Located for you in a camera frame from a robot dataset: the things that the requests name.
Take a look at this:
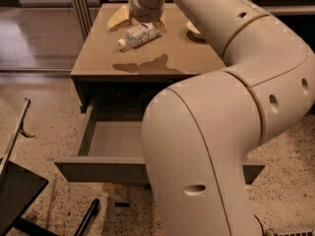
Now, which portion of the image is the black panel with metal frame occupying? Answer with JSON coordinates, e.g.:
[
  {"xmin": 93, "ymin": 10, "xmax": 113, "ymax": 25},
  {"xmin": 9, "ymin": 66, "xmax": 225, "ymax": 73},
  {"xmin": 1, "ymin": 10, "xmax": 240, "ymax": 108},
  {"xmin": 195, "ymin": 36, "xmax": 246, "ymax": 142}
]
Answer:
[{"xmin": 0, "ymin": 98, "xmax": 48, "ymax": 236}]

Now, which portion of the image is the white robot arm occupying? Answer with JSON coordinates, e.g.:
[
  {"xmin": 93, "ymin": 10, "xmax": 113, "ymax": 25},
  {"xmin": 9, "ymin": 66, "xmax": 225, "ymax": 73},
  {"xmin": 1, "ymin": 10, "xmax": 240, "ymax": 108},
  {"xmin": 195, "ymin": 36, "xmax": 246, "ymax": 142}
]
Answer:
[{"xmin": 128, "ymin": 0, "xmax": 315, "ymax": 236}]

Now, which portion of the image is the black cable loop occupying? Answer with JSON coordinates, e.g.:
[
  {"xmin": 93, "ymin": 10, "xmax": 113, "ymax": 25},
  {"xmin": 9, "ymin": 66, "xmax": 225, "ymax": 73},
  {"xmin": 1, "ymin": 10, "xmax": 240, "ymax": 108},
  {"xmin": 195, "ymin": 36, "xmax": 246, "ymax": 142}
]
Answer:
[{"xmin": 254, "ymin": 213, "xmax": 266, "ymax": 236}]

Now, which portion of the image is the black chair base leg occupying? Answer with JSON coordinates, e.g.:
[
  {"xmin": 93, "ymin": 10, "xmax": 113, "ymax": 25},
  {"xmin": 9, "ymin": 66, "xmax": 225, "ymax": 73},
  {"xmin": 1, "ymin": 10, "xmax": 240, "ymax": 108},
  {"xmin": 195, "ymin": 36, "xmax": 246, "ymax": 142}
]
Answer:
[{"xmin": 74, "ymin": 199, "xmax": 99, "ymax": 236}]

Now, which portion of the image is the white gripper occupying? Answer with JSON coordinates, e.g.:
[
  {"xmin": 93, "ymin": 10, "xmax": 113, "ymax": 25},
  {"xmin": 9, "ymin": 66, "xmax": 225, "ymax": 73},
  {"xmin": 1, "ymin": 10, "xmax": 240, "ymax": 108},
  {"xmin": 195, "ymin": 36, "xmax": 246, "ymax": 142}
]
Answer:
[{"xmin": 107, "ymin": 0, "xmax": 166, "ymax": 33}]

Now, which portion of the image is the white shallow bowl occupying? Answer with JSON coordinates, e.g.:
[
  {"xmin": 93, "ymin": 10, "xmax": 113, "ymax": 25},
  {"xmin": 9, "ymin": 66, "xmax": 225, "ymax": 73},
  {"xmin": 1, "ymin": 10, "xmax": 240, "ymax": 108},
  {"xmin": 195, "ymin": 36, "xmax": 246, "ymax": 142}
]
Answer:
[{"xmin": 186, "ymin": 21, "xmax": 205, "ymax": 40}]

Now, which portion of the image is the open grey top drawer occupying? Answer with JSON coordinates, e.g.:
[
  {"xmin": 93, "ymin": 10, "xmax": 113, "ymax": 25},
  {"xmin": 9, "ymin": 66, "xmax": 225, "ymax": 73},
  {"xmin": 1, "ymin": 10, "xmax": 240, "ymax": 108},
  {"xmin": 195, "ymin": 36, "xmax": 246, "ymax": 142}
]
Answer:
[{"xmin": 54, "ymin": 96, "xmax": 266, "ymax": 185}]

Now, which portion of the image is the white floor vent grille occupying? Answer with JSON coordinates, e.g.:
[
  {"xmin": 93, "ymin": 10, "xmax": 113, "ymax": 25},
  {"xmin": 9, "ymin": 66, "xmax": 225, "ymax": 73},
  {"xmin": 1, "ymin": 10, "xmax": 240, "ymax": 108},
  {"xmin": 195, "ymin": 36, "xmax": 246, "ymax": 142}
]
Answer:
[{"xmin": 265, "ymin": 227, "xmax": 315, "ymax": 236}]

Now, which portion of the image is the grey drawer cabinet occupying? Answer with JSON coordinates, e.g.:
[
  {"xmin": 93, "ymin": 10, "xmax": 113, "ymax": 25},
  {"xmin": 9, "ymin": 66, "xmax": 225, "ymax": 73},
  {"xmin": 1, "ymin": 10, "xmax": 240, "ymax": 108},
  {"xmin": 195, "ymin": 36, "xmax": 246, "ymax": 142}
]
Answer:
[{"xmin": 71, "ymin": 4, "xmax": 224, "ymax": 108}]

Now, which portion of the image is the blue labelled plastic bottle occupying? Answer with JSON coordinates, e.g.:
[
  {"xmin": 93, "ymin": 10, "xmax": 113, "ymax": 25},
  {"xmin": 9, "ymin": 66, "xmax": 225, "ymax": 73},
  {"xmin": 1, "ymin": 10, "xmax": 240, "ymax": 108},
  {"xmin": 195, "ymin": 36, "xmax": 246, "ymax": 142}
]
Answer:
[{"xmin": 117, "ymin": 23, "xmax": 161, "ymax": 49}]

